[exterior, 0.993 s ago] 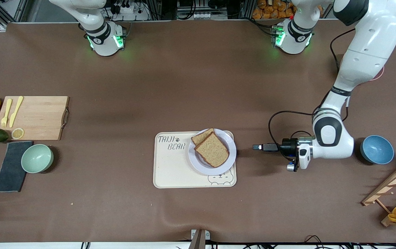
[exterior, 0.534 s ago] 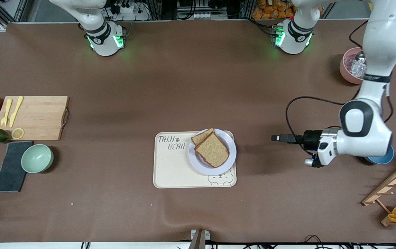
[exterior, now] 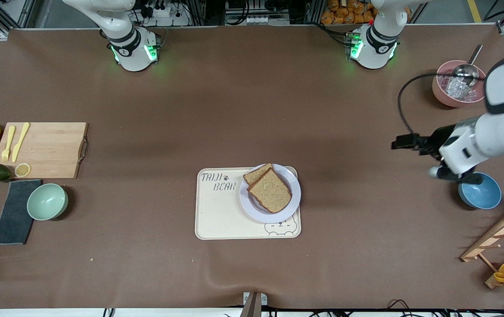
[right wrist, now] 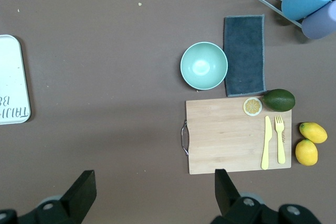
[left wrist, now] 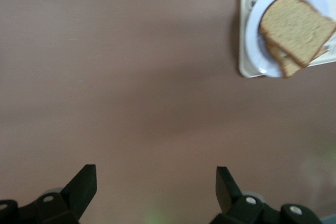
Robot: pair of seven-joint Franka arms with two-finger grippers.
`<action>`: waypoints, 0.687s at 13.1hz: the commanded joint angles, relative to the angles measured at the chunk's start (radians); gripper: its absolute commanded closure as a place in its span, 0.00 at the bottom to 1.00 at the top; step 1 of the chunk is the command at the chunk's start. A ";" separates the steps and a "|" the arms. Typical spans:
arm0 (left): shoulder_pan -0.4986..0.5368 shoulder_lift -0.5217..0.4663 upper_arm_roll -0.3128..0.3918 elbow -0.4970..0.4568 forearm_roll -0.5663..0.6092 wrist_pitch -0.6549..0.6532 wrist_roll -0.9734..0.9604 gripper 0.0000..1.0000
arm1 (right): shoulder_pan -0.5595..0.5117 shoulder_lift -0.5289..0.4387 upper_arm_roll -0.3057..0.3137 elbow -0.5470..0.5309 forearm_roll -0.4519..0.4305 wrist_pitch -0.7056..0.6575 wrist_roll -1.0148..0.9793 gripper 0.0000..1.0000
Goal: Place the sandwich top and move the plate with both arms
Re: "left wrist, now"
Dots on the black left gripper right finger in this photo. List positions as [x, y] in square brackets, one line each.
[232, 200]

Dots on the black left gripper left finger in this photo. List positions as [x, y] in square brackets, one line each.
[77, 192]

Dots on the white round plate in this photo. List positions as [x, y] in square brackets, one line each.
[256, 51]

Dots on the plain brown bread slice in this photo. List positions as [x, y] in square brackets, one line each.
[296, 30]

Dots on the bread slice under egg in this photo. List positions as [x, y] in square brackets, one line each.
[291, 68]

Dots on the cream tray with bear print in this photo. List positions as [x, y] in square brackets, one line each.
[244, 24]

